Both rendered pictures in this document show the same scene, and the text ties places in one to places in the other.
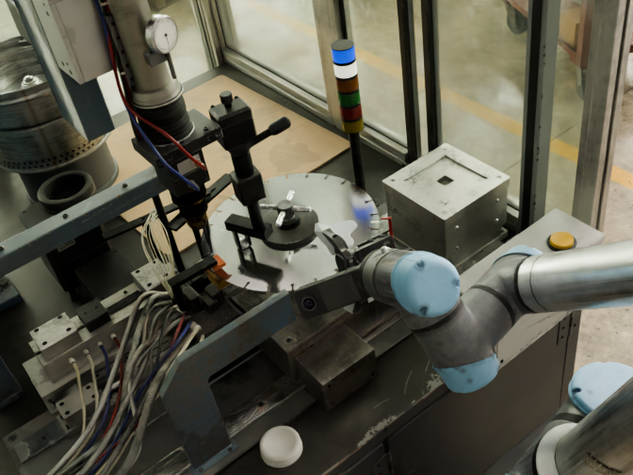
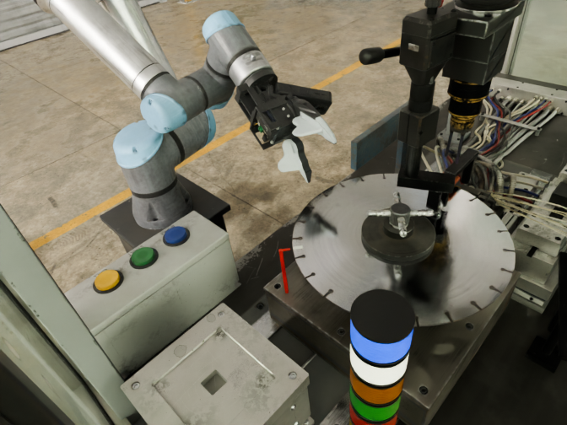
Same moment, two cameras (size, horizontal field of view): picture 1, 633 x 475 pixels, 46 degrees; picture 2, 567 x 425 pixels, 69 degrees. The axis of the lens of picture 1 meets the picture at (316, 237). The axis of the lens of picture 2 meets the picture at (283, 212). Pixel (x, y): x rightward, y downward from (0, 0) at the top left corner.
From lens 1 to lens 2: 155 cm
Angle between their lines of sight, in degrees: 99
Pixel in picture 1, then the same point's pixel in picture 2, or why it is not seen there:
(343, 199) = (344, 277)
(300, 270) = (360, 192)
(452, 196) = (207, 347)
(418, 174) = (253, 395)
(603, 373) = (138, 139)
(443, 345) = not seen: hidden behind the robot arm
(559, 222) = (96, 308)
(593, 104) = not seen: outside the picture
